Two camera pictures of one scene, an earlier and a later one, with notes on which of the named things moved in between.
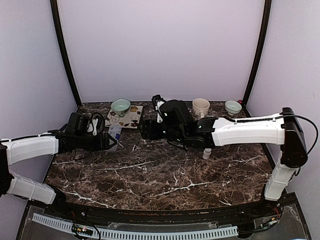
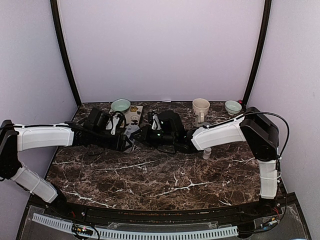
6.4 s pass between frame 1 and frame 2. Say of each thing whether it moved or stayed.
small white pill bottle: stayed
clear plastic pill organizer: moved
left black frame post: stayed
